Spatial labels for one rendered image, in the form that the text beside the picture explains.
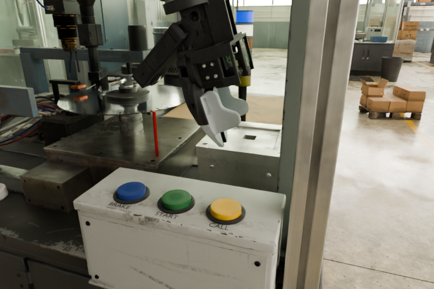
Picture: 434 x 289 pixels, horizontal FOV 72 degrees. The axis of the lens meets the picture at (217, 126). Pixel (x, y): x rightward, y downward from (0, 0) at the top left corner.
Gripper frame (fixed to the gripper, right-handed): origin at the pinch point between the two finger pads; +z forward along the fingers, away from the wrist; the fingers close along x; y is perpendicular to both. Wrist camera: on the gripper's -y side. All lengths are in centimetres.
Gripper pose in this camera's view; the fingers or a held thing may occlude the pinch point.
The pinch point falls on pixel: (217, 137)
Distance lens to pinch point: 45.9
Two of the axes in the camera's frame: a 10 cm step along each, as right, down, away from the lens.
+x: 3.5, -4.4, 8.3
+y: 9.0, -1.0, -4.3
